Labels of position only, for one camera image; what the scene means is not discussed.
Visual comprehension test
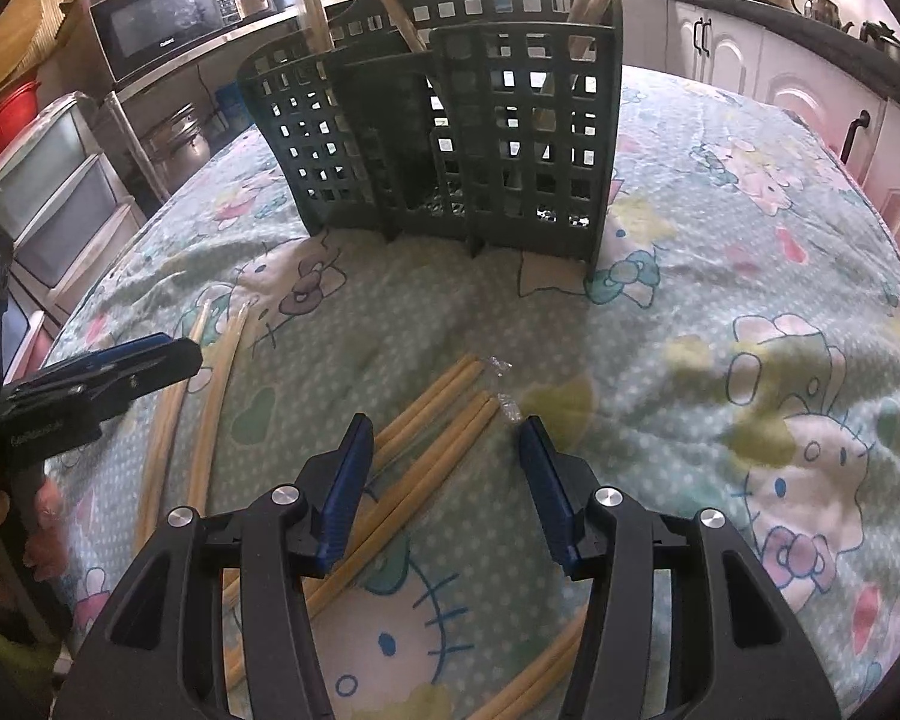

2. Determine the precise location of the metal kitchen shelf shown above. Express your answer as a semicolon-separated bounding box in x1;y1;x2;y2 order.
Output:
94;0;352;177

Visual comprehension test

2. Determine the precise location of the person left hand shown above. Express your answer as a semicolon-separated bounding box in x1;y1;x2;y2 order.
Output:
23;478;68;582

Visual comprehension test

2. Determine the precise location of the plastic drawer tower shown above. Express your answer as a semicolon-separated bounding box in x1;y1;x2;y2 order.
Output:
0;93;146;377

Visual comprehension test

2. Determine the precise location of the red plastic basin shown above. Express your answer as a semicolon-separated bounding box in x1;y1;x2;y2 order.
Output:
0;80;40;154

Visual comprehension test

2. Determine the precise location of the Hello Kitty tablecloth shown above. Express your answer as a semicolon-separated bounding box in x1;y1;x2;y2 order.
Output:
53;68;900;718

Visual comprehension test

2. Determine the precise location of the stainless steel pot stack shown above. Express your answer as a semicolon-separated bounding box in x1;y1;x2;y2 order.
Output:
142;103;211;192

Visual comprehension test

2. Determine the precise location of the round bamboo tray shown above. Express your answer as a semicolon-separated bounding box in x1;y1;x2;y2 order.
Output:
0;0;64;86

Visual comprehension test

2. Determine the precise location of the black microwave oven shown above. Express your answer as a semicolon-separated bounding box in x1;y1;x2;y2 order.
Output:
89;0;240;85

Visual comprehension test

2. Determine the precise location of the dark green utensil holder basket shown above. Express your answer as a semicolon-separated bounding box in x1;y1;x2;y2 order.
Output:
237;0;622;263

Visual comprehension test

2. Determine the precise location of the steel kettle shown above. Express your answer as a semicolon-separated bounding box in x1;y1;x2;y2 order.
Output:
790;0;854;32

